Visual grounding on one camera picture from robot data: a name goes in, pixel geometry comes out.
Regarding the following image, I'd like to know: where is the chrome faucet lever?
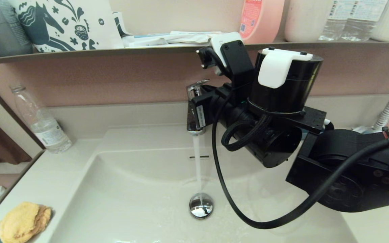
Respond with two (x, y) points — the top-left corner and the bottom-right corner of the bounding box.
(187, 80), (210, 100)

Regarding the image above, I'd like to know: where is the orange and grey cleaning cloth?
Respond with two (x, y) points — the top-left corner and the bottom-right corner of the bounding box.
(0, 202), (52, 243)

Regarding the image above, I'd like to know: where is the chrome faucet body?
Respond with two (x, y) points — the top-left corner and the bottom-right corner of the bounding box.
(186, 91), (207, 136)

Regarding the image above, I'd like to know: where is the white sink basin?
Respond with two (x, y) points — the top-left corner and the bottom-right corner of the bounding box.
(48, 123), (359, 243)

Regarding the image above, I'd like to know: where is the pink detergent bottle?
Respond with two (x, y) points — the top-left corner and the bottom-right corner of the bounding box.
(238, 0), (285, 44)

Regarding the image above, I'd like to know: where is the white smooth jar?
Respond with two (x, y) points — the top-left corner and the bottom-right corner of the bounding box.
(284, 0), (335, 43)

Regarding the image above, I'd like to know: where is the white printed leaflet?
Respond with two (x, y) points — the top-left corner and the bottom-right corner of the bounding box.
(352, 126), (384, 135)

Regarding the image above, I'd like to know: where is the clear labelled water bottle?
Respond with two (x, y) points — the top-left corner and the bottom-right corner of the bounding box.
(318, 0), (350, 42)
(341, 0), (389, 42)

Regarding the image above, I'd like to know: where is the white crumpled wrapper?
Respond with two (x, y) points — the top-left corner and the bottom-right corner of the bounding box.
(166, 31), (222, 46)

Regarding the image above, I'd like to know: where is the chrome drain stopper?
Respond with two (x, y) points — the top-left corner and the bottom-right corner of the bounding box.
(189, 192), (213, 219)

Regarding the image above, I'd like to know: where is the white blue flat packet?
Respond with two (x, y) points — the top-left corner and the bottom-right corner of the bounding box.
(122, 34), (170, 48)

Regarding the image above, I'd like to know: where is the small white dark printed box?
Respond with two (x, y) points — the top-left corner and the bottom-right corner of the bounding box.
(112, 12), (132, 37)

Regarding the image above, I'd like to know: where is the white bag with horse print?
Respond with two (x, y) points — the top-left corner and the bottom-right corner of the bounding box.
(9, 0), (124, 53)

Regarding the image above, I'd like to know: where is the capless clear plastic bottle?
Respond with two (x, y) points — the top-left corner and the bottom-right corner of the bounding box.
(10, 84), (72, 154)

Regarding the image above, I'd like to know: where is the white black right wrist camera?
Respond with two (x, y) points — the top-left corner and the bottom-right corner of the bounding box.
(196, 32), (255, 89)

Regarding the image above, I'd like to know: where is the right arm braided black cable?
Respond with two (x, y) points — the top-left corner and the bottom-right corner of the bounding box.
(221, 114), (273, 152)

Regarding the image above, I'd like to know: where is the right arm smooth black cable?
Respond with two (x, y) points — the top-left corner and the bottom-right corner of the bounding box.
(211, 88), (389, 230)

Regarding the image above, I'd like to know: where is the brown wall shelf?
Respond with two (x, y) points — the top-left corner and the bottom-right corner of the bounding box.
(0, 39), (389, 66)

